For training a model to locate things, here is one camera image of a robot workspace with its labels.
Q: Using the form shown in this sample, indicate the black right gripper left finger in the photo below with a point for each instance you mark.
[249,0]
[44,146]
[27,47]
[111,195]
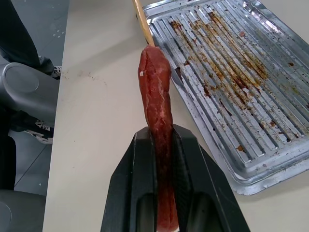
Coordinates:
[130,183]

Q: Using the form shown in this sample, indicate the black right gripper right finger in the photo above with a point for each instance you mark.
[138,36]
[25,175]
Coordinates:
[205,188]

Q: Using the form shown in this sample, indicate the red sausage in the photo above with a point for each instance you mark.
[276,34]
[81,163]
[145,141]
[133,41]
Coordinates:
[158,96]

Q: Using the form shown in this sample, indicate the wooden skewer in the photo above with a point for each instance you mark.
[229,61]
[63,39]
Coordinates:
[143,21]

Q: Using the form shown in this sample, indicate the ribbed metal baking tray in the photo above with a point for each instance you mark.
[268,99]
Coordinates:
[231,91]

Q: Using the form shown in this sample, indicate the black and white sneaker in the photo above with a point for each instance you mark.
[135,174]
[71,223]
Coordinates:
[41,131]
[56,71]

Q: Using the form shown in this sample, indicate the person's dark trouser leg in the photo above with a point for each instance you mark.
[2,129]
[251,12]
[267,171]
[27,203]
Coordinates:
[17,33]

